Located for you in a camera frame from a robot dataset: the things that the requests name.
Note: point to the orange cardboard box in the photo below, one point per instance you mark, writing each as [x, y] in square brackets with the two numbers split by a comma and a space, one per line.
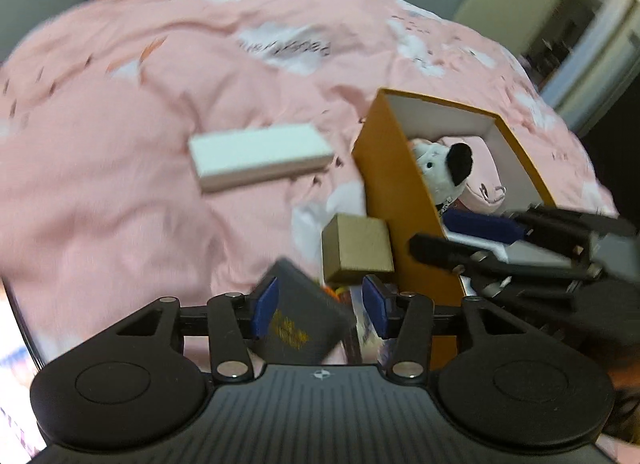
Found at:
[395, 179]

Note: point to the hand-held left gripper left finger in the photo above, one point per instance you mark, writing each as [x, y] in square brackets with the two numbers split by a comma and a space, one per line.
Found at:
[264, 308]

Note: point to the pink cloud print blanket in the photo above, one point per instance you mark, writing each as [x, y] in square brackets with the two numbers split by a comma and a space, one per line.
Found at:
[150, 94]

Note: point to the pink pouch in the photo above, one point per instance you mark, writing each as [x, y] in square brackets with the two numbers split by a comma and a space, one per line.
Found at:
[486, 156]

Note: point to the white box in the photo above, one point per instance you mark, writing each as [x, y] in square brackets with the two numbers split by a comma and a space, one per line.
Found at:
[260, 149]

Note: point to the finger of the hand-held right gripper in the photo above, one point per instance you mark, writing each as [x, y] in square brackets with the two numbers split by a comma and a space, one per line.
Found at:
[450, 251]
[480, 226]

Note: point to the dark grey box gold print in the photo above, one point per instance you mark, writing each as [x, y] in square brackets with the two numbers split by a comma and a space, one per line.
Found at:
[305, 324]

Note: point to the bright screen device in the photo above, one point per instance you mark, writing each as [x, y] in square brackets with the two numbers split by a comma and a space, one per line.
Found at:
[12, 394]

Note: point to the gold gift box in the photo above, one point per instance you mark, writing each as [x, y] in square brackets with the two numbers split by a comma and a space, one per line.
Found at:
[357, 244]

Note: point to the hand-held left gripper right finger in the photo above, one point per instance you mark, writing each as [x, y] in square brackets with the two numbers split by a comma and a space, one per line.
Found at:
[375, 308]

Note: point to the white plush dog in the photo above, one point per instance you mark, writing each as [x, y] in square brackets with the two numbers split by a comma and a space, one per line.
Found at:
[435, 169]

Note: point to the white door frame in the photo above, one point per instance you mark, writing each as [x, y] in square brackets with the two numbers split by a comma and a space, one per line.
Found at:
[595, 59]

